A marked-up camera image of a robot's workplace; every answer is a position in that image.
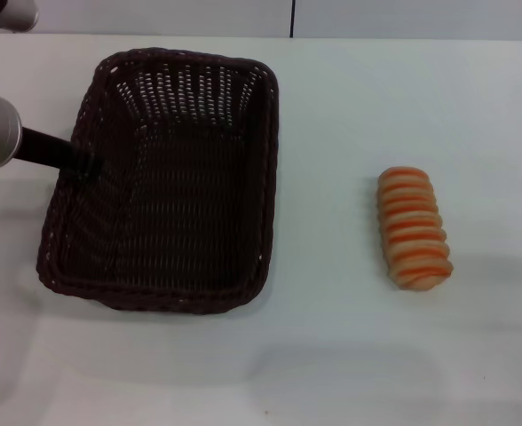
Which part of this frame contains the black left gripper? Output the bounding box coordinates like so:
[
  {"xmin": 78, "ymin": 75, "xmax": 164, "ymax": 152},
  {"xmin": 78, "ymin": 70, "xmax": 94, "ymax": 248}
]
[{"xmin": 17, "ymin": 126, "xmax": 107, "ymax": 180}]

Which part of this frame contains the dark brown woven basket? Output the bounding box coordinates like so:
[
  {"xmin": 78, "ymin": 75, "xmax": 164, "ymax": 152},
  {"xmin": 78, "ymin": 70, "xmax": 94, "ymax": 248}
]
[{"xmin": 36, "ymin": 47, "xmax": 282, "ymax": 314}]

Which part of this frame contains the orange striped bread roll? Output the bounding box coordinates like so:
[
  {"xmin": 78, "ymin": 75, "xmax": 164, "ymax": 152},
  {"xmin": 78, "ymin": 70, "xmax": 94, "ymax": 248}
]
[{"xmin": 376, "ymin": 165, "xmax": 455, "ymax": 292}]

